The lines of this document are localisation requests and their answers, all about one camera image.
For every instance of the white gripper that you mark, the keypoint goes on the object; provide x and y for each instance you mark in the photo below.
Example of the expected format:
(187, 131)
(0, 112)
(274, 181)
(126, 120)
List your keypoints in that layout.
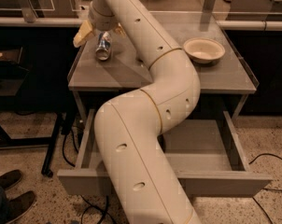
(103, 22)

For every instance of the blue silver redbull can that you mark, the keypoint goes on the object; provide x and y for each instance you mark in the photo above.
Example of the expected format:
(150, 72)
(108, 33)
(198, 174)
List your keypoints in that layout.
(103, 47)

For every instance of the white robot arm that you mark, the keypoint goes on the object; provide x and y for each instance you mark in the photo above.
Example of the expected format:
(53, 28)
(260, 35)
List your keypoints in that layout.
(127, 127)

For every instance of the open grey top drawer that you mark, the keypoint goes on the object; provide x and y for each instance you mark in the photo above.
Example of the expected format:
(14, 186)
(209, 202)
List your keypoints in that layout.
(205, 154)

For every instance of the grey cabinet table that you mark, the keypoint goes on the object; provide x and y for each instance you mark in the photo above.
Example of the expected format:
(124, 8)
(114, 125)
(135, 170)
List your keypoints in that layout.
(228, 75)

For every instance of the white paper bowl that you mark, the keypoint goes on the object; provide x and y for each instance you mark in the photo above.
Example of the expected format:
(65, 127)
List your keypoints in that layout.
(204, 50)

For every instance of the upper brown shoe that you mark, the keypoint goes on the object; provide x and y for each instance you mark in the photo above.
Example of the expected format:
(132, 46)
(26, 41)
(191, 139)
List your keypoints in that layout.
(10, 179)

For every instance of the black side table frame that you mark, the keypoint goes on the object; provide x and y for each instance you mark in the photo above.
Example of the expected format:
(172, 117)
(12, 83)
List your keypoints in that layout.
(9, 88)

